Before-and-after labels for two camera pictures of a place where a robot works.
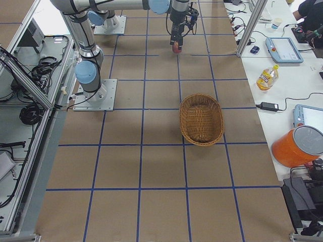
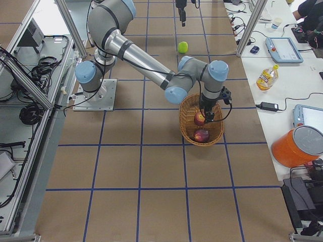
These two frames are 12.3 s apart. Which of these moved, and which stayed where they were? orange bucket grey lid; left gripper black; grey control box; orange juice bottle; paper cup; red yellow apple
Moved: red yellow apple; left gripper black
Stayed: grey control box; orange bucket grey lid; paper cup; orange juice bottle
